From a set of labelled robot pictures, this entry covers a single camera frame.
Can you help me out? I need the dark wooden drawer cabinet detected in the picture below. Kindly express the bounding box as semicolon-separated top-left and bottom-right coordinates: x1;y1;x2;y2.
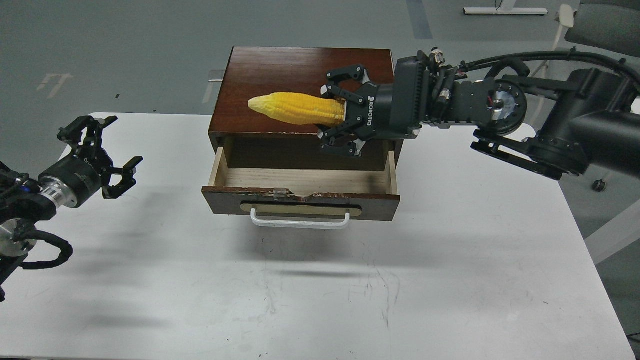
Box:
208;46;403;170

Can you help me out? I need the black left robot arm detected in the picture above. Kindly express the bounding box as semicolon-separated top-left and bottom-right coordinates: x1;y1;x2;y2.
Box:
0;115;143;282

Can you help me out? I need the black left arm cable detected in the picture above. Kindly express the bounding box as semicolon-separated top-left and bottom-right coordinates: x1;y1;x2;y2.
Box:
20;231;74;271

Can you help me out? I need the wooden drawer with white handle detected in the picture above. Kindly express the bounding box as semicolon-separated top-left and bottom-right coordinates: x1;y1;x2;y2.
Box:
201;147;401;222

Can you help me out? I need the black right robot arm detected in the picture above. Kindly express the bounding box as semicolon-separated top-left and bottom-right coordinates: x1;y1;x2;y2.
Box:
318;47;640;181

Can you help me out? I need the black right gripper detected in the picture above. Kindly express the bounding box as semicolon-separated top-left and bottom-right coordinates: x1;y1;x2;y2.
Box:
317;52;435;158

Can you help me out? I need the yellow corn cob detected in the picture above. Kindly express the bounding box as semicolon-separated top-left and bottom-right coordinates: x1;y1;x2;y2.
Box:
247;92;346;128

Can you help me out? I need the grey office chair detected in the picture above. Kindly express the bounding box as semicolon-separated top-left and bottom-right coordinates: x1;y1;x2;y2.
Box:
542;0;640;193

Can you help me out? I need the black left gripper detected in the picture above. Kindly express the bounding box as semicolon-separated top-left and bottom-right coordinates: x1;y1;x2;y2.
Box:
38;115;144;208

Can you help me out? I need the white desk base bar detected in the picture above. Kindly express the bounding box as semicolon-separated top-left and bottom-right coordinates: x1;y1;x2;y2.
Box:
462;0;549;16

